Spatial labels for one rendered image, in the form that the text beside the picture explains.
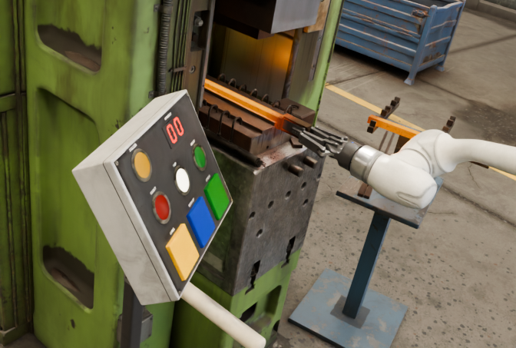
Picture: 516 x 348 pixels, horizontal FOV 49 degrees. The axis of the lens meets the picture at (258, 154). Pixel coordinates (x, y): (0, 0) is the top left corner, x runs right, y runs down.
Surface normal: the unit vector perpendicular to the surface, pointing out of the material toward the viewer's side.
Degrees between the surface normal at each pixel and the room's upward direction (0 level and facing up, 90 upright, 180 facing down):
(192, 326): 90
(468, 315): 0
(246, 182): 90
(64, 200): 90
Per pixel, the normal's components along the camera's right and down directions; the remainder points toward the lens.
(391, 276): 0.16, -0.87
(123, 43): -0.62, 0.27
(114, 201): -0.24, 0.44
